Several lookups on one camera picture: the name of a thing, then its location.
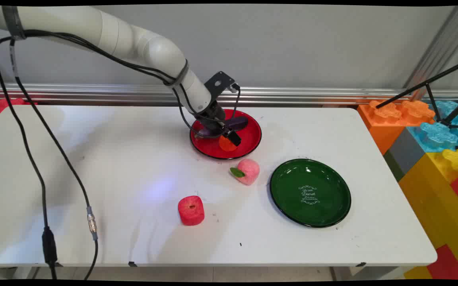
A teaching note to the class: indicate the grey giant building block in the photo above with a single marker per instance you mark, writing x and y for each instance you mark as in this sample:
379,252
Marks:
406,153

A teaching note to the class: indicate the orange giant building block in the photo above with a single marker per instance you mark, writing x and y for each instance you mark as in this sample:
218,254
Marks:
384,121

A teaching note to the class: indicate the pink toy peach with leaf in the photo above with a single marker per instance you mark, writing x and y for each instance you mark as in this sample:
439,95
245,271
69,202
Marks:
249,171

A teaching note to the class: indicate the purple toy eggplant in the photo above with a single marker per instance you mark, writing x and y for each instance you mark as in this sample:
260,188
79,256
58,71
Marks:
237,122

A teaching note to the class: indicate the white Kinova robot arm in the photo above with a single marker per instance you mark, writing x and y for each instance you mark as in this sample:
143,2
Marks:
105,28

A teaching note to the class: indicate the red plate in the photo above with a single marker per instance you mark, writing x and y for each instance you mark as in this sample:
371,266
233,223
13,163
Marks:
249,140

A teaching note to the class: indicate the red toy apple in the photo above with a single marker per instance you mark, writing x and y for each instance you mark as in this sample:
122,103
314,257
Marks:
191,210

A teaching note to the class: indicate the yellow giant building block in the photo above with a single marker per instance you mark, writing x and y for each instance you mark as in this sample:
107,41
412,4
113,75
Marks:
431,190

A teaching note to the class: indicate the red studded building block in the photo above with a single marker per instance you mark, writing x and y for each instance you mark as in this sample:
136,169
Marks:
2,108

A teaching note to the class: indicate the large red building block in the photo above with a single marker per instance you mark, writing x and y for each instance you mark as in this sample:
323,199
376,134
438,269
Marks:
447,264

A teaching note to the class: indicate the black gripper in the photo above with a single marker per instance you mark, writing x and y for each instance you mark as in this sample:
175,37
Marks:
213,119

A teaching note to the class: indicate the black tripod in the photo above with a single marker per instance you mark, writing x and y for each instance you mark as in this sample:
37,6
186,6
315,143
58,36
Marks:
427,84

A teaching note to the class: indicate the green plate with white print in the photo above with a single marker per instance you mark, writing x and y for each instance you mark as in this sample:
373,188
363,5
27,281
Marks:
310,192

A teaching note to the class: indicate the horizontal aluminium rail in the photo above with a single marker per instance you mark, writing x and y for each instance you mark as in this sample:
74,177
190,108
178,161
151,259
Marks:
94,94

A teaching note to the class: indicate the blue giant building block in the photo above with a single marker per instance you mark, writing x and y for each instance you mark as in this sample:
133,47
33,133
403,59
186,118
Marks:
437,133

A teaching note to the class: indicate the orange toy fruit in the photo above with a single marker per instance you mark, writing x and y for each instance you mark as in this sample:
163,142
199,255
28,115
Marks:
226,144

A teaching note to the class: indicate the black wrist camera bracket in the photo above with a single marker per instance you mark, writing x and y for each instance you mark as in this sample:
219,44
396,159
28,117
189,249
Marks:
219,82

